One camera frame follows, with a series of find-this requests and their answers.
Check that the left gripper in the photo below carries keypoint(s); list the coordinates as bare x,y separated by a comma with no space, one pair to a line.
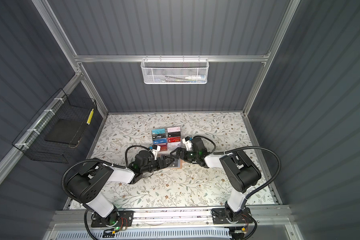
164,161

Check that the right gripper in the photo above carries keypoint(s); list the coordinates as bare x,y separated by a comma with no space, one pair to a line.
180,150

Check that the pink leather card wallet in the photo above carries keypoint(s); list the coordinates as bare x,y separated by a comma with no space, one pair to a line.
177,164

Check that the clear acrylic card holder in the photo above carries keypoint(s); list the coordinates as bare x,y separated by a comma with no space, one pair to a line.
166,138

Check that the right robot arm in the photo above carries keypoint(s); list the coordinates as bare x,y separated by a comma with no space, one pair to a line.
240,170

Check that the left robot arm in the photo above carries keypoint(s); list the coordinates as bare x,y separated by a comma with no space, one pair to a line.
84,181

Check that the white VIP card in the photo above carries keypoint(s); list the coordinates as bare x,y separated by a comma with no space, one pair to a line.
174,145

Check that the red VIP card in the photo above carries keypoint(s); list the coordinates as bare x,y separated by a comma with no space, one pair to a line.
174,139

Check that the black card right column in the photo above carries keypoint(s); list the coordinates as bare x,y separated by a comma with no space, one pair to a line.
174,134

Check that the blue VIP card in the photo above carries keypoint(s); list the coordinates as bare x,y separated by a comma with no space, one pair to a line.
160,141

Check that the pink VIP card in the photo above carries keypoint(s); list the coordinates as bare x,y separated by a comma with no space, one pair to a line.
174,129

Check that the black VIP card left column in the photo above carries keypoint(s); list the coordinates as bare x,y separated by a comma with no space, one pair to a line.
160,136

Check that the pens in white basket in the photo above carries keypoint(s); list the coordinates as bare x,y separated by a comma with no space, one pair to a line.
186,79

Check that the yellow marker pen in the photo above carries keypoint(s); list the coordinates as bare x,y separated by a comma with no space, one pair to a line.
90,116

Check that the black pad in basket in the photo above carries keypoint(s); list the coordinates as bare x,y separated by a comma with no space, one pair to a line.
66,132

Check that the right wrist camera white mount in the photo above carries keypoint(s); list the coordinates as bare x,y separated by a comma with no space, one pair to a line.
187,142

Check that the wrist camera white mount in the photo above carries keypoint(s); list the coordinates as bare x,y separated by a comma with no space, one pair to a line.
187,142
155,149

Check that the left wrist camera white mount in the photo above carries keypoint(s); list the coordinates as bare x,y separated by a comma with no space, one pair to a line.
155,149

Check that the white wire mesh basket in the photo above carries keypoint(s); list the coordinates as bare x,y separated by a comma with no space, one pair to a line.
154,71

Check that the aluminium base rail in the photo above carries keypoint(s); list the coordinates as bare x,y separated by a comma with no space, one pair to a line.
176,217

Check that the black wire basket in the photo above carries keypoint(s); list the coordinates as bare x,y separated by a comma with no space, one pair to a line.
31,141

